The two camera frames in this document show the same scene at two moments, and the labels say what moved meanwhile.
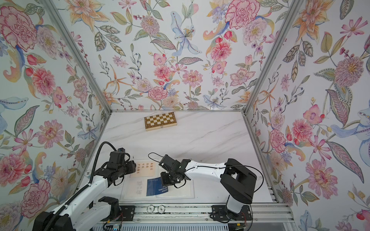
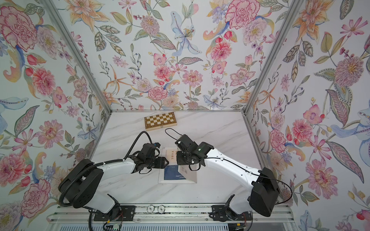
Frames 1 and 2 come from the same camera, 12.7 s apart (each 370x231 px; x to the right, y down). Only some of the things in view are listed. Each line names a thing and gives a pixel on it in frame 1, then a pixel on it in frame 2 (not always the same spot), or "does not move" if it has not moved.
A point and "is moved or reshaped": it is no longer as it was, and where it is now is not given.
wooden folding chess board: (160, 121) does not move
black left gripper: (132, 166) -> (161, 162)
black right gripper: (165, 182) -> (179, 155)
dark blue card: (154, 186) is moved or reshaped
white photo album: (133, 186) is moved or reshaped
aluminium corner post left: (80, 55) does not move
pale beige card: (144, 169) is moved or reshaped
